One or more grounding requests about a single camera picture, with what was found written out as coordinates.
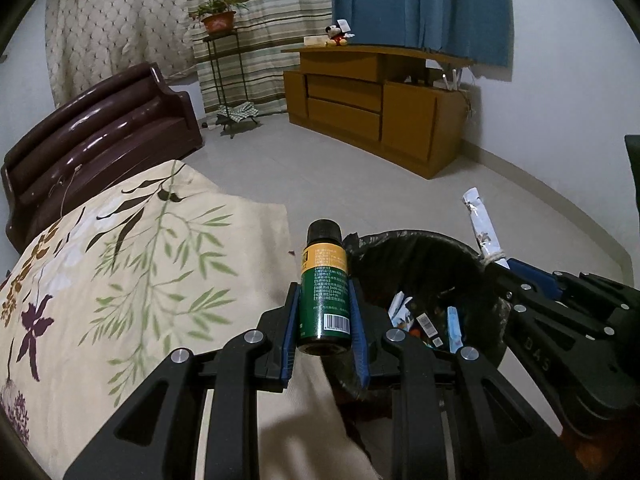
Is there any dark brown box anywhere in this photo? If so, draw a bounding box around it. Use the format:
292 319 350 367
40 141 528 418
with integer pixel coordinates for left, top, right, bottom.
407 310 446 350

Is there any beige patterned curtain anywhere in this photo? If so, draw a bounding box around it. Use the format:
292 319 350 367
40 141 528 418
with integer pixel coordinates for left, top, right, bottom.
45 0 198 108

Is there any striped curtain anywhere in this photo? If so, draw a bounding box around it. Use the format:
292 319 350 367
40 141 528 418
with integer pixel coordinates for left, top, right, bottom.
182 0 333 116

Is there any brown leather sofa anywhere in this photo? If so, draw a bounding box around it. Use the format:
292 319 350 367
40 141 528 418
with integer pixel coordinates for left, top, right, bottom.
0 62 205 253

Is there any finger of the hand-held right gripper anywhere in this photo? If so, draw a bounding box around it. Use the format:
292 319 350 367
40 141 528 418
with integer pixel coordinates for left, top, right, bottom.
484 261 617 342
506 258 640 322

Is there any white wrapper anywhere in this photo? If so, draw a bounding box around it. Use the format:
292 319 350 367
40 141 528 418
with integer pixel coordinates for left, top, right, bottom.
462 187 510 267

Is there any black metal plant stand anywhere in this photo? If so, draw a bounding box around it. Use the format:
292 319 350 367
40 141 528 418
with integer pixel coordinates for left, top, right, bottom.
202 34 261 138

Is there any green bottle with black cap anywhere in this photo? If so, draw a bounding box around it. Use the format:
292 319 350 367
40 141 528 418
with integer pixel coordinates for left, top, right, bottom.
296 219 352 357

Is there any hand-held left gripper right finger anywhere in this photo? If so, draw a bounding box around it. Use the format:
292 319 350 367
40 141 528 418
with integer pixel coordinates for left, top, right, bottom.
348 279 591 480

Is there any white paper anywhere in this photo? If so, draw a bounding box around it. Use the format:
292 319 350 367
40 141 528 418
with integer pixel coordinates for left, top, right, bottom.
389 292 416 328

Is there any checked cloth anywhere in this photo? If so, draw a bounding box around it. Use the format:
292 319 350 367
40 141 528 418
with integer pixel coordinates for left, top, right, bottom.
217 101 258 122

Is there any blue curtain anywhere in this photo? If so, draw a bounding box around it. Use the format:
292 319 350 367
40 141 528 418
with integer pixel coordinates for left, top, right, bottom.
327 0 516 68

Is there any white router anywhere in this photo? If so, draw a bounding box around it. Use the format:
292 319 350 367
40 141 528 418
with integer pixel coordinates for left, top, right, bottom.
440 67 471 92

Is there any potted plant in orange pot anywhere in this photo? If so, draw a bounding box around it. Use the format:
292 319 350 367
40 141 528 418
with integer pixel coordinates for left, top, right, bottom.
189 0 248 36

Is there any dark green object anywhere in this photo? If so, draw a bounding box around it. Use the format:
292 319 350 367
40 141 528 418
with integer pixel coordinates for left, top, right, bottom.
624 134 640 196

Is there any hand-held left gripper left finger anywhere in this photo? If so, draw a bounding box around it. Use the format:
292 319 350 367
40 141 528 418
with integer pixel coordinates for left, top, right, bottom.
62 282 303 480

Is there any floral beige blanket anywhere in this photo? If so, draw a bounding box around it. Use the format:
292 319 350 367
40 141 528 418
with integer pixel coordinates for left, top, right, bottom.
0 160 381 480

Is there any mouse plush toy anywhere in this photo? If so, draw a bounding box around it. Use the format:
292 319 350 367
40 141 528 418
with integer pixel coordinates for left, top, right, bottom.
324 19 356 47

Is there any long blue white packet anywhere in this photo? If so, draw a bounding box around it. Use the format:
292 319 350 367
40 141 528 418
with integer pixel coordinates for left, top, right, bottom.
446 306 463 353

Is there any thin white cable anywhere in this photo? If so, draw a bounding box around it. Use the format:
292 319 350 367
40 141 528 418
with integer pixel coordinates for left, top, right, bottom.
50 164 83 213

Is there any wooden cabinet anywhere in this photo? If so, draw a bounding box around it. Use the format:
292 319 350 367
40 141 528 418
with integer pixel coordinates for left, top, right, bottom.
281 44 476 180

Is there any trash bin with black bag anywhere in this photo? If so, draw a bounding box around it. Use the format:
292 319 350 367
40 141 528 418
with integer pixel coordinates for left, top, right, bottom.
342 230 513 401

